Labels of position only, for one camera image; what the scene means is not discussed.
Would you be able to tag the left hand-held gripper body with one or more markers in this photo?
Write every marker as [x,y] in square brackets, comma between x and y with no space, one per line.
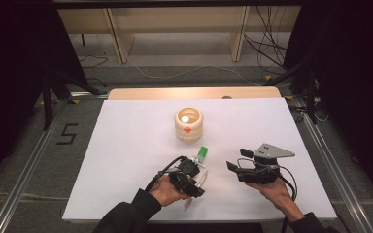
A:
[187,171]

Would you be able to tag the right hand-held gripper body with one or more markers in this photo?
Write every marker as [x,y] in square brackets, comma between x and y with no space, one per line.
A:
[260,173]

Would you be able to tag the green capped highlighter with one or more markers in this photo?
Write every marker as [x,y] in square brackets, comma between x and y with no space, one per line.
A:
[203,152]

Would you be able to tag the cream ringed pen holder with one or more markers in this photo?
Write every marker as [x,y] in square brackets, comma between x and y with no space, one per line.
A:
[188,129]

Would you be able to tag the person's right hand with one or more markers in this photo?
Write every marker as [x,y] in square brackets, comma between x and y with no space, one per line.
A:
[278,194]

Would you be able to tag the person's left hand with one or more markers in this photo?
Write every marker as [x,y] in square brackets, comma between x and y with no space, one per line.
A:
[165,192]

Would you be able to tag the white table board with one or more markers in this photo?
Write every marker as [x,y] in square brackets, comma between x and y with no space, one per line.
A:
[126,161]

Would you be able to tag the wooden table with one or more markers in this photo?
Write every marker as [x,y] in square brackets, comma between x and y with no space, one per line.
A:
[175,93]

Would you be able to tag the black tripod stand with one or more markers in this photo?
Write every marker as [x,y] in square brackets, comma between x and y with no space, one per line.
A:
[48,103]
[311,93]

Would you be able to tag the black curtain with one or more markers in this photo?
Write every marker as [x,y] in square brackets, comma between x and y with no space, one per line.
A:
[353,81]
[13,64]

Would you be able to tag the wooden shelf unit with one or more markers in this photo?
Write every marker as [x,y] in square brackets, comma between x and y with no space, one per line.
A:
[181,22]

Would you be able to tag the aluminium floor rail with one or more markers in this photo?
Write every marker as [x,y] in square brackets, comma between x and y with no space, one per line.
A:
[22,178]
[340,174]

